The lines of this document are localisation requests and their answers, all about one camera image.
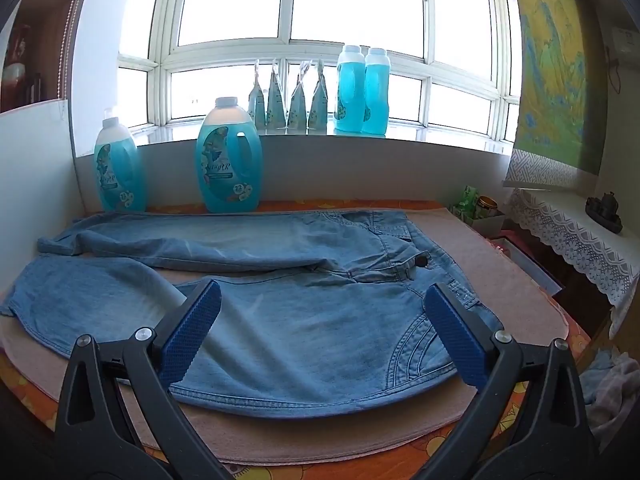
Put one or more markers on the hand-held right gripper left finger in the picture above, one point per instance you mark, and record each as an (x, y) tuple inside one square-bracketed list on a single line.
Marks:
[(192, 330)]

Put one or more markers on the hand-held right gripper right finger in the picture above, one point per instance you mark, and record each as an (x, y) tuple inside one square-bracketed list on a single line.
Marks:
[(452, 330)]

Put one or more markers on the blue denim pants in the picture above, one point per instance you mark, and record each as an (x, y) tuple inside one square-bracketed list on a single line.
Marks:
[(300, 320)]

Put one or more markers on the beige mat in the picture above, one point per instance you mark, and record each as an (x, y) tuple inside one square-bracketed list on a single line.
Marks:
[(500, 270)]

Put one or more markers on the white box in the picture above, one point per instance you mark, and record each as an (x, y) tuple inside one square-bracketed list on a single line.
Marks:
[(487, 225)]

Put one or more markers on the gold lid jar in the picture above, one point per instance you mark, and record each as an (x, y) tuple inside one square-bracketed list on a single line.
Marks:
[(486, 205)]

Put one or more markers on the dark wooden cabinet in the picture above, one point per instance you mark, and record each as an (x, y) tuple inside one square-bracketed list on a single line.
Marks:
[(585, 305)]

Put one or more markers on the white lace cloth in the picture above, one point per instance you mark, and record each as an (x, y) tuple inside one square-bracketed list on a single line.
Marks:
[(565, 225)]

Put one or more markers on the orange floral sheet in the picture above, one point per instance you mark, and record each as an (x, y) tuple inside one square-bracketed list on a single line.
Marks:
[(350, 205)]

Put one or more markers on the large blue detergent jug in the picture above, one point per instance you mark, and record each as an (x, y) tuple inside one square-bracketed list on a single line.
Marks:
[(227, 170)]

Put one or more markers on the pile of light clothes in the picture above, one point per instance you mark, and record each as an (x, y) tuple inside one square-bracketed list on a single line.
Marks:
[(615, 385)]

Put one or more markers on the slim blue detergent bottle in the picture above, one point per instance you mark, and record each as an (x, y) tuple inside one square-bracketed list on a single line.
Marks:
[(117, 175)]

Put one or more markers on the dark teapot set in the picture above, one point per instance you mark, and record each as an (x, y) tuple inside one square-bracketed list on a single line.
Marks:
[(607, 205)]

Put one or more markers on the detergent refill pouch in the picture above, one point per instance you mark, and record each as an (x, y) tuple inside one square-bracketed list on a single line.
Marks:
[(317, 107), (275, 105), (256, 105), (296, 110)]

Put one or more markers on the tall blue detergent bottle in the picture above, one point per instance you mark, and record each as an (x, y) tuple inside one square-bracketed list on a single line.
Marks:
[(350, 95), (376, 95)]

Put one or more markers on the wooden shelf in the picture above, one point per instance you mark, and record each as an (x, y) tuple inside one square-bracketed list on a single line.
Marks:
[(50, 35)]

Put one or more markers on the landscape wall scroll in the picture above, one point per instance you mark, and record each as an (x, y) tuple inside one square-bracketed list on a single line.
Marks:
[(550, 85)]

